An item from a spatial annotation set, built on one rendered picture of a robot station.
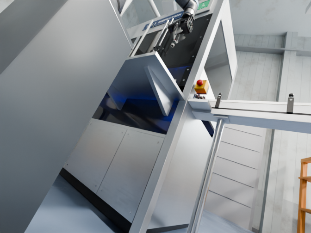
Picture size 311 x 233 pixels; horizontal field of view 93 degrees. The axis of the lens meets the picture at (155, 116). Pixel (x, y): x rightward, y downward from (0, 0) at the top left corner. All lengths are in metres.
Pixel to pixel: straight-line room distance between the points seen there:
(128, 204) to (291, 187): 4.36
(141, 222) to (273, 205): 3.91
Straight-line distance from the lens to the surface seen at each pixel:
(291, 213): 4.88
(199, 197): 0.94
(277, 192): 4.63
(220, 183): 4.44
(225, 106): 1.04
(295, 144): 5.23
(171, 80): 0.87
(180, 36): 1.08
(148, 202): 0.90
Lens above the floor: 0.38
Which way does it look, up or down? 19 degrees up
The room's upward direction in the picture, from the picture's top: 23 degrees clockwise
